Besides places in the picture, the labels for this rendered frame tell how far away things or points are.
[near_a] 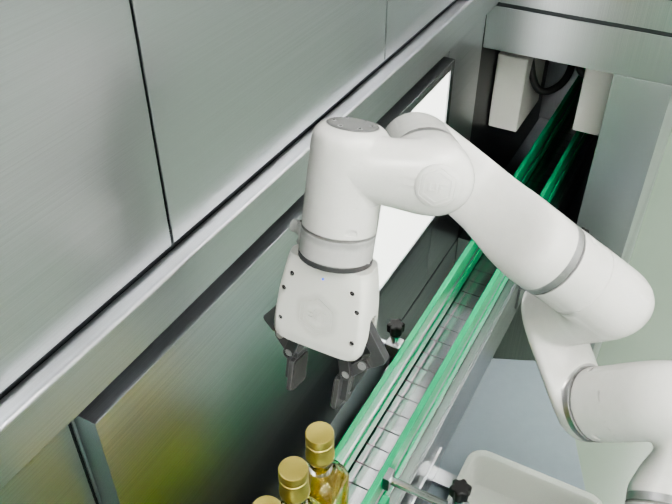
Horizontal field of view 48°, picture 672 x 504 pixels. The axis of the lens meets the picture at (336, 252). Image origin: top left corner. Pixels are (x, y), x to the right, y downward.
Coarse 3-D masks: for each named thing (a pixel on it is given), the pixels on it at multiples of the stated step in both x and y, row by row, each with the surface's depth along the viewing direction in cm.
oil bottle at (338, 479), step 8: (336, 464) 92; (336, 472) 91; (344, 472) 92; (312, 480) 90; (320, 480) 90; (328, 480) 90; (336, 480) 91; (344, 480) 92; (312, 488) 90; (320, 488) 90; (328, 488) 90; (336, 488) 91; (344, 488) 93; (320, 496) 90; (328, 496) 90; (336, 496) 91; (344, 496) 94
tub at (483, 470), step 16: (464, 464) 122; (480, 464) 124; (496, 464) 123; (512, 464) 121; (480, 480) 126; (496, 480) 124; (512, 480) 123; (528, 480) 121; (544, 480) 119; (448, 496) 117; (480, 496) 125; (496, 496) 125; (512, 496) 124; (528, 496) 123; (544, 496) 121; (560, 496) 119; (576, 496) 118; (592, 496) 117
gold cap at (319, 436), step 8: (312, 424) 88; (320, 424) 88; (328, 424) 88; (312, 432) 87; (320, 432) 87; (328, 432) 87; (312, 440) 86; (320, 440) 86; (328, 440) 86; (312, 448) 86; (320, 448) 86; (328, 448) 87; (312, 456) 87; (320, 456) 87; (328, 456) 88; (312, 464) 88; (320, 464) 88; (328, 464) 88
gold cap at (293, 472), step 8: (296, 456) 84; (280, 464) 84; (288, 464) 84; (296, 464) 84; (304, 464) 84; (280, 472) 83; (288, 472) 83; (296, 472) 83; (304, 472) 83; (280, 480) 83; (288, 480) 82; (296, 480) 82; (304, 480) 83; (280, 488) 84; (288, 488) 83; (296, 488) 83; (304, 488) 84; (280, 496) 85; (288, 496) 84; (296, 496) 84; (304, 496) 84
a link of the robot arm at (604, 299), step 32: (608, 256) 76; (576, 288) 74; (608, 288) 75; (640, 288) 77; (544, 320) 83; (576, 320) 78; (608, 320) 76; (640, 320) 77; (544, 352) 85; (576, 352) 86; (544, 384) 86
